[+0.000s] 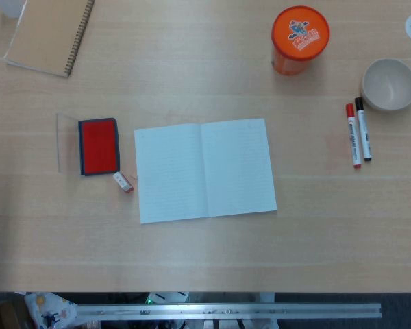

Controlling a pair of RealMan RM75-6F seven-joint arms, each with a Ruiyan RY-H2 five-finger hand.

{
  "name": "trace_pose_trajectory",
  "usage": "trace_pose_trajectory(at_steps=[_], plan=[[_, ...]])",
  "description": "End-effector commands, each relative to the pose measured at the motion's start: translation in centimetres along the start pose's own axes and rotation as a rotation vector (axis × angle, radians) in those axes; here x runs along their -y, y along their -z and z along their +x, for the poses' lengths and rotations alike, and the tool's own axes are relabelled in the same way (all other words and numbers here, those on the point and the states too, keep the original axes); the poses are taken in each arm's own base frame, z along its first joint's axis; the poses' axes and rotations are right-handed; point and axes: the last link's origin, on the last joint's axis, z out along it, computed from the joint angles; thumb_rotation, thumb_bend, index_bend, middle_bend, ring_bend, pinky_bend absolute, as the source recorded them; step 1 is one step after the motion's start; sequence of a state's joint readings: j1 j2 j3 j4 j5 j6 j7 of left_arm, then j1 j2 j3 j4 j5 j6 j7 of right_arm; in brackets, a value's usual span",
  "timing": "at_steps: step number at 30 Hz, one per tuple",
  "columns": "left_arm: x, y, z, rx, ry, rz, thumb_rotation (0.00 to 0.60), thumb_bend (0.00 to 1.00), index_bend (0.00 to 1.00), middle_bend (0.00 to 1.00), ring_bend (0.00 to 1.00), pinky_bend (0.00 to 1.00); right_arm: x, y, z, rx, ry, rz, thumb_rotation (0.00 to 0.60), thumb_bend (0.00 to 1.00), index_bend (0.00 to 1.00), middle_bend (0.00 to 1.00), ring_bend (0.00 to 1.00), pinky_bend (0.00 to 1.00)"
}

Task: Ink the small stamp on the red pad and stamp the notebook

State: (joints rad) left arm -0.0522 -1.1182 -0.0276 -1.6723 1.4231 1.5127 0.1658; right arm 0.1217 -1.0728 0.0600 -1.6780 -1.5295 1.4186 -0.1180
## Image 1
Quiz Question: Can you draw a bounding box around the black whiteboard marker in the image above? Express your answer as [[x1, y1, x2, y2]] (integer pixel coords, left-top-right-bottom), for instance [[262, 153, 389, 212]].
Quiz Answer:
[[354, 97, 373, 162]]

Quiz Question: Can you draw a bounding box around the orange lidded canister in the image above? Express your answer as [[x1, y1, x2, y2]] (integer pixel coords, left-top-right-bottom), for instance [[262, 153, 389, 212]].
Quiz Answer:
[[271, 5, 331, 76]]

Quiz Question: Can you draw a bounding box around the transparent ink pad lid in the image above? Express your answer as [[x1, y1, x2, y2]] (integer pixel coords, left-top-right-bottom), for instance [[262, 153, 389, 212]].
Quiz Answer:
[[56, 113, 82, 173]]

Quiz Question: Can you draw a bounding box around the red whiteboard marker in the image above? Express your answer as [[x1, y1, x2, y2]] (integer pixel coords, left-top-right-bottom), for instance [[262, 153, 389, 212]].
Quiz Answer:
[[345, 103, 362, 169]]

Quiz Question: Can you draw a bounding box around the red ink pad dark case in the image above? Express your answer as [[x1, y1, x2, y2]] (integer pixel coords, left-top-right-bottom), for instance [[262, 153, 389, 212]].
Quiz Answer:
[[77, 117, 121, 177]]

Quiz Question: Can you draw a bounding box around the beige bowl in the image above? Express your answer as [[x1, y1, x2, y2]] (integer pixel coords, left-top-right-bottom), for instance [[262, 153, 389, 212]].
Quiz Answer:
[[360, 58, 411, 112]]

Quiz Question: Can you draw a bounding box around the open white lined notebook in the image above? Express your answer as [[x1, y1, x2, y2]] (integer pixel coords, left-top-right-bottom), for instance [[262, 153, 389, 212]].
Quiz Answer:
[[134, 118, 278, 225]]

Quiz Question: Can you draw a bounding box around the white printed bag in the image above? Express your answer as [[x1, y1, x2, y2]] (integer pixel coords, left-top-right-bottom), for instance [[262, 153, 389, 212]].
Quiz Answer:
[[23, 292, 79, 329]]

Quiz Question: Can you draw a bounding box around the kraft spiral notebook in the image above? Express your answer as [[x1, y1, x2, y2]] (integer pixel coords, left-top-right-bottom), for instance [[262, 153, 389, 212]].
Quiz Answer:
[[3, 0, 96, 79]]

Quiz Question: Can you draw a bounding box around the red white stamp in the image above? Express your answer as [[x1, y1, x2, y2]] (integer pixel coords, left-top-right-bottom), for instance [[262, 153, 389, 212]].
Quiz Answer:
[[112, 172, 135, 193]]

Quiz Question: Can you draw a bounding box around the aluminium rail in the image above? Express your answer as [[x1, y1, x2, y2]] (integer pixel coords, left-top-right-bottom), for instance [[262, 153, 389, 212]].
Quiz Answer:
[[75, 302, 383, 321]]

